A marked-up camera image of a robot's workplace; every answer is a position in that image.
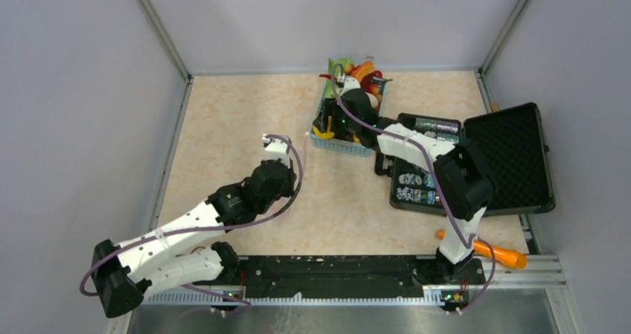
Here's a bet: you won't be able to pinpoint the clear zip bag pink dots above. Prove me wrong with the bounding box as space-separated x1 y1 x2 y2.
278 133 309 216

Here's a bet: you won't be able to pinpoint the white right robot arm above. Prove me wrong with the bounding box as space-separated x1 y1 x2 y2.
313 89 496 283

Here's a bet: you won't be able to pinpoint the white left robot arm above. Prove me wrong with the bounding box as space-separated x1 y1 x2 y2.
80 159 304 318

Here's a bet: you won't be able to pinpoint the light blue plastic basket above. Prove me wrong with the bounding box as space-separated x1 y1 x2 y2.
310 80 385 156

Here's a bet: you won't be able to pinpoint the green white toy cabbage stalk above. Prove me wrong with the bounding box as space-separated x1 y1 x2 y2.
327 58 355 77

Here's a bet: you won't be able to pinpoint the red toy chili pepper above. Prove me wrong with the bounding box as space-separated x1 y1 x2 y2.
319 74 339 83

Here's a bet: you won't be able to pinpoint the blue green chip row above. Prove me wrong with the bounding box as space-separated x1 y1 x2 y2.
414 118 438 132

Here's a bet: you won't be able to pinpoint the purple chip row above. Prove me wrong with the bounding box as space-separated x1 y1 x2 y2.
435 121 460 135

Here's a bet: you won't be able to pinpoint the black poker chip case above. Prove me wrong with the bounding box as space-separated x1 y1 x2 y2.
374 103 556 216

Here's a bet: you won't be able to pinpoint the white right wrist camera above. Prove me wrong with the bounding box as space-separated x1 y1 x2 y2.
335 76 361 96

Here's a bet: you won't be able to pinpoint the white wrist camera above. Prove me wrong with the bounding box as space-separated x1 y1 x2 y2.
335 76 361 96
262 133 292 168

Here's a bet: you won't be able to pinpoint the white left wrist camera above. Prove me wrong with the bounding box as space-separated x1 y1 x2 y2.
262 133 292 168

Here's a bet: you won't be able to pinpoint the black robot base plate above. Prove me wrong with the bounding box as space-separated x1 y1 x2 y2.
196 255 486 299

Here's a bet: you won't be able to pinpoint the orange handled tool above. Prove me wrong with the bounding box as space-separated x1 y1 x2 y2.
436 240 528 273

